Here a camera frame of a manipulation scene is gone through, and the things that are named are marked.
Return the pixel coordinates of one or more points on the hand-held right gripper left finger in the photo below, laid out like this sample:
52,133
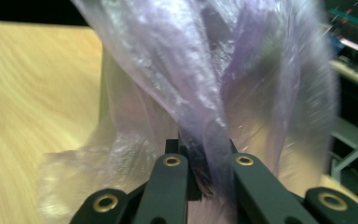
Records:
171,146

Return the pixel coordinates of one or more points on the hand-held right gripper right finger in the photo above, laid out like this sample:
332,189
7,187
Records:
233,146

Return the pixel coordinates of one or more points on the gray bin with plastic bag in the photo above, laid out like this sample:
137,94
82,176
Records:
199,77

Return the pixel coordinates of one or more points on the green bar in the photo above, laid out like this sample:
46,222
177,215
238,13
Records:
346,15

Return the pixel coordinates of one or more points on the grey metal frame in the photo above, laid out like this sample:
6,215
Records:
351,140

